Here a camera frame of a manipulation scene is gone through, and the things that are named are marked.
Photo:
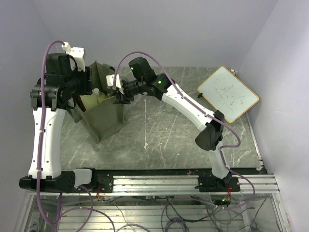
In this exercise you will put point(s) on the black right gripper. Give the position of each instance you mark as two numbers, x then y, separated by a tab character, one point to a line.
122	101

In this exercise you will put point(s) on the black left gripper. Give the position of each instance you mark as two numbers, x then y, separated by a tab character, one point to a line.
87	88

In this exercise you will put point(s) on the yellow-green lotion bottle white cap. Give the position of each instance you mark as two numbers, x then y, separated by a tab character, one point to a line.
99	95

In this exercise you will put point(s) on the green bottle pink pump cap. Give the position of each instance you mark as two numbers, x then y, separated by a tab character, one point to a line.
89	101

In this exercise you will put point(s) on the green canvas bag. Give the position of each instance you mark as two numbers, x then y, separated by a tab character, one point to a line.
105	119

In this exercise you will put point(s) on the grey squeeze tube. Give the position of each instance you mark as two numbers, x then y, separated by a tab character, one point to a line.
169	108

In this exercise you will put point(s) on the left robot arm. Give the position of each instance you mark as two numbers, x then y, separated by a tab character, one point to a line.
66	77

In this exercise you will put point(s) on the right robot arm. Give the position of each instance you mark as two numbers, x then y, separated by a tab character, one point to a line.
209	123

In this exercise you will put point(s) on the yellow framed whiteboard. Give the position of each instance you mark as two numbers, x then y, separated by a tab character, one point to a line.
226	93

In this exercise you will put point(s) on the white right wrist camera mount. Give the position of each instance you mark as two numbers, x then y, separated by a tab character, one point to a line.
114	81

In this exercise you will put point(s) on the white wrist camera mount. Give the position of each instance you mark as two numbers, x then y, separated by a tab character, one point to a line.
114	81
78	54

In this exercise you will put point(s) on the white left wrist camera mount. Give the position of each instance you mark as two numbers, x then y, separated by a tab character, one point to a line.
78	54

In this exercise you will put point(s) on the aluminium rail frame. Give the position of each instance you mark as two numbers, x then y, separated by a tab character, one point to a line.
159	182

